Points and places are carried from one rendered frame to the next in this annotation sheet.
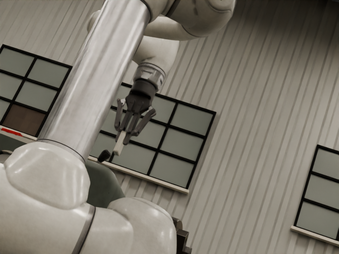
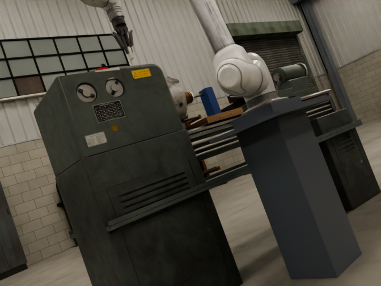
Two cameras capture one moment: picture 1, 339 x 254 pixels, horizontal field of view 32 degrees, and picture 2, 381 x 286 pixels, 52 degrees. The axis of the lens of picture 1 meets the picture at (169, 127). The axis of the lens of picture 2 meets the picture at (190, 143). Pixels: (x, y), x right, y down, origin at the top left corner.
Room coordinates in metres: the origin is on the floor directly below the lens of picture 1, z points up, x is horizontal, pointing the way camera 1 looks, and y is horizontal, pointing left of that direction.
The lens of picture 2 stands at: (0.19, 1.69, 0.65)
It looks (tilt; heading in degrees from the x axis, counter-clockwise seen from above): 4 degrees up; 310
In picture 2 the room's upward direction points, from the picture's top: 20 degrees counter-clockwise
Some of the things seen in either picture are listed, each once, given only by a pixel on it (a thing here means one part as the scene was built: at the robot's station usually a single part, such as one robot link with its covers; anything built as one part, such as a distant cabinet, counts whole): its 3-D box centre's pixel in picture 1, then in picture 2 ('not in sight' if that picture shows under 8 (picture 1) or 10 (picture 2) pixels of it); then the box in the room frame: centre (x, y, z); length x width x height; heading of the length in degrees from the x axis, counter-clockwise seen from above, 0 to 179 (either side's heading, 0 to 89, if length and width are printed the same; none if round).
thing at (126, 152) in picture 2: not in sight; (147, 228); (1.83, 0.30, 0.43); 0.60 x 0.48 x 0.86; 75
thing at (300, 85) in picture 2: not in sight; (292, 83); (1.44, -1.25, 1.01); 0.30 x 0.20 x 0.29; 75
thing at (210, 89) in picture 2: not in sight; (211, 105); (1.66, -0.42, 1.00); 0.08 x 0.06 x 0.23; 165
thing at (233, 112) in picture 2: not in sight; (208, 123); (1.68, -0.35, 0.88); 0.36 x 0.30 x 0.04; 165
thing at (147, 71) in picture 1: (148, 79); (115, 15); (1.68, 0.12, 1.60); 0.09 x 0.09 x 0.06
